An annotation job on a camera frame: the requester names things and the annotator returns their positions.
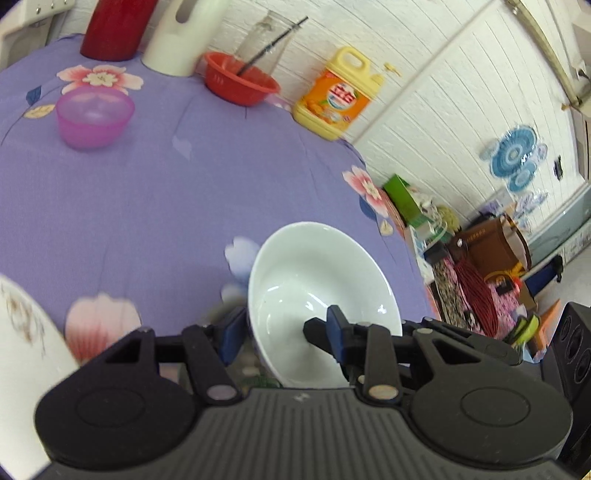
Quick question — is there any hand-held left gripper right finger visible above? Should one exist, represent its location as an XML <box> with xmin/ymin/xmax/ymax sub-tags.
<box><xmin>302</xmin><ymin>305</ymin><xmax>520</xmax><ymax>407</ymax></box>

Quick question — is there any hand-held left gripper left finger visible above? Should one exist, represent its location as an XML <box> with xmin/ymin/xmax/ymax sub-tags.
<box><xmin>104</xmin><ymin>305</ymin><xmax>247</xmax><ymax>407</ymax></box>

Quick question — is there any white bowl with red pattern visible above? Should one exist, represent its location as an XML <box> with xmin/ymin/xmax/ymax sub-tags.
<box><xmin>247</xmin><ymin>222</ymin><xmax>402</xmax><ymax>388</ymax></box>

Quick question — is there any large white floral plate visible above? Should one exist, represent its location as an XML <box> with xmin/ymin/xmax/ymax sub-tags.
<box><xmin>0</xmin><ymin>274</ymin><xmax>81</xmax><ymax>467</ymax></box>

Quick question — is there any white power strip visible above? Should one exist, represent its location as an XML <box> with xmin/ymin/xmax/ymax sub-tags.
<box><xmin>409</xmin><ymin>224</ymin><xmax>444</xmax><ymax>264</ymax></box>

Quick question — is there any dark red yarn bundle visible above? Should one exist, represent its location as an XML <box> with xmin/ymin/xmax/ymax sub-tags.
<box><xmin>455</xmin><ymin>258</ymin><xmax>499</xmax><ymax>337</ymax></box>

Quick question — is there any purple floral tablecloth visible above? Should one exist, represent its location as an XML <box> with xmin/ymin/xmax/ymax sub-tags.
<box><xmin>0</xmin><ymin>32</ymin><xmax>439</xmax><ymax>393</ymax></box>

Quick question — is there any green box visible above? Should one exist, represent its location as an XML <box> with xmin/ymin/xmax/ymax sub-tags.
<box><xmin>382</xmin><ymin>174</ymin><xmax>423</xmax><ymax>227</ymax></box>

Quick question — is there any brown paper bag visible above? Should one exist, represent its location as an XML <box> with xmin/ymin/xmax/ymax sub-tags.
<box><xmin>455</xmin><ymin>215</ymin><xmax>532</xmax><ymax>282</ymax></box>

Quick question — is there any yellow detergent bottle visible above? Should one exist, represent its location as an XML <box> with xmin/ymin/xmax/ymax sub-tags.
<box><xmin>292</xmin><ymin>46</ymin><xmax>385</xmax><ymax>141</ymax></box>

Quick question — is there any black speaker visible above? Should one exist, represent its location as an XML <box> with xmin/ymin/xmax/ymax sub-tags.
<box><xmin>540</xmin><ymin>302</ymin><xmax>591</xmax><ymax>476</ymax></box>

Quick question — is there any medium blue fan decoration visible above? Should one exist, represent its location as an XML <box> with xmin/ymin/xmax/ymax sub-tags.
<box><xmin>508</xmin><ymin>166</ymin><xmax>539</xmax><ymax>193</ymax></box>

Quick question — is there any red plastic basket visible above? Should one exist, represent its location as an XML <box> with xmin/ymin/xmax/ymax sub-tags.
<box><xmin>203</xmin><ymin>52</ymin><xmax>281</xmax><ymax>108</ymax></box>

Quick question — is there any large blue fan decoration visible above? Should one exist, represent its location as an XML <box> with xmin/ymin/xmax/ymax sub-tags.
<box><xmin>489</xmin><ymin>127</ymin><xmax>537</xmax><ymax>178</ymax></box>

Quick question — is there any purple plastic bowl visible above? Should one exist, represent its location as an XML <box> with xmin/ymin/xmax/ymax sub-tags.
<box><xmin>56</xmin><ymin>88</ymin><xmax>136</xmax><ymax>151</ymax></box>

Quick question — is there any black stirring stick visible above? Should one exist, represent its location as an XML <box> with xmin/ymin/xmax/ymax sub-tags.
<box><xmin>236</xmin><ymin>16</ymin><xmax>309</xmax><ymax>77</ymax></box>

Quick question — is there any white thermos jug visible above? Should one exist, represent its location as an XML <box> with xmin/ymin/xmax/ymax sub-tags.
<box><xmin>141</xmin><ymin>0</ymin><xmax>230</xmax><ymax>77</ymax></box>

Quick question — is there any clear glass pitcher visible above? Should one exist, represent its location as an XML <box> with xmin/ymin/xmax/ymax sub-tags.
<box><xmin>233</xmin><ymin>10</ymin><xmax>296</xmax><ymax>79</ymax></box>

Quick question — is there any red thermos jug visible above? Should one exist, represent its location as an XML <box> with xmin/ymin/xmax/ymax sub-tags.
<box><xmin>80</xmin><ymin>0</ymin><xmax>160</xmax><ymax>62</ymax></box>

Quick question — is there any white countertop appliance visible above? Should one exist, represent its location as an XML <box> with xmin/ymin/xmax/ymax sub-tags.
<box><xmin>0</xmin><ymin>0</ymin><xmax>77</xmax><ymax>47</ymax></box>

